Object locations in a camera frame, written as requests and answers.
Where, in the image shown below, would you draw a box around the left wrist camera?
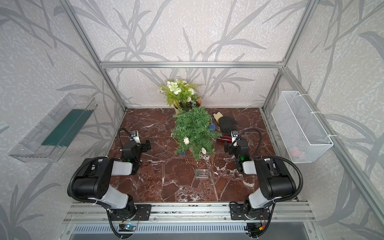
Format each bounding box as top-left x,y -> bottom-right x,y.
130,131 -> 141,144

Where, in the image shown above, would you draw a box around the black work glove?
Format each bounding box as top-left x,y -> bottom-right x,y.
213,112 -> 238,136

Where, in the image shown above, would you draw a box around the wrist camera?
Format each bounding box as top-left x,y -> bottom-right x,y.
130,131 -> 141,144
231,131 -> 239,142

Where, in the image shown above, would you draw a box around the clear battery box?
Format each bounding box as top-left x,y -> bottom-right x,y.
195,169 -> 210,179

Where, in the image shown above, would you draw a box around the right black corrugated cable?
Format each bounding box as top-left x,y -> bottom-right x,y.
236,128 -> 304,202

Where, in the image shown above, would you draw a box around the black corrugated cable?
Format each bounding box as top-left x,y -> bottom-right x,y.
117,127 -> 134,151
236,128 -> 304,202

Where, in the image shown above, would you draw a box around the left black corrugated cable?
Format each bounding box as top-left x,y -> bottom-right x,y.
117,127 -> 134,151

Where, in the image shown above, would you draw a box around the red spray bottle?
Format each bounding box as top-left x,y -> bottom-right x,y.
219,136 -> 232,143

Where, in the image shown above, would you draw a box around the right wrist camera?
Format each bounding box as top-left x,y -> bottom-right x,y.
231,131 -> 239,142

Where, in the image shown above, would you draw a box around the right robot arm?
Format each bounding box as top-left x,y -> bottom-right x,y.
224,140 -> 304,221

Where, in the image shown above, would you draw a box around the small green christmas tree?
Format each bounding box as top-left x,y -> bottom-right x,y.
171,108 -> 222,160

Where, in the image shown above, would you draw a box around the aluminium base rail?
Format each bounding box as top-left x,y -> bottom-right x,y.
63,202 -> 316,224

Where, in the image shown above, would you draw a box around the potted white flower plant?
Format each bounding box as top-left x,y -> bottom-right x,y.
159,79 -> 203,114

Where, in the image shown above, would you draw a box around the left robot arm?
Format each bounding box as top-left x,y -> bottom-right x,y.
67,140 -> 151,222

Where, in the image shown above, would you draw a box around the string lights with rattan balls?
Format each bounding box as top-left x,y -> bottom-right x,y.
178,122 -> 221,169

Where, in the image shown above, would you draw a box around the white wire mesh basket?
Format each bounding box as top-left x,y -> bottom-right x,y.
272,91 -> 334,164

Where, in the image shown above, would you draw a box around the clear acrylic wall shelf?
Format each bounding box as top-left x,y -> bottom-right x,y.
9,94 -> 98,163

